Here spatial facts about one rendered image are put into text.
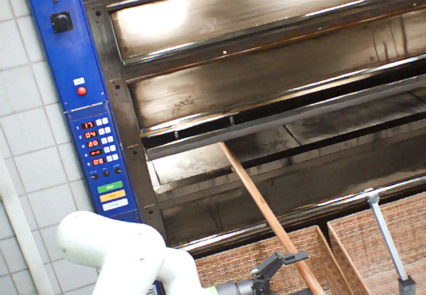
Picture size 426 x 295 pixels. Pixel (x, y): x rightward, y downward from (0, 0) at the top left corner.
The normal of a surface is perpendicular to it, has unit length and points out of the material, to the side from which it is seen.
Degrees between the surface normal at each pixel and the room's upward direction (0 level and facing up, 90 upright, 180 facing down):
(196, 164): 0
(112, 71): 90
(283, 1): 70
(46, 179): 90
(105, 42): 90
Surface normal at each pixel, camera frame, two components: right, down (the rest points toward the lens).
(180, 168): -0.18, -0.88
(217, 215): 0.16, 0.07
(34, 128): 0.24, 0.40
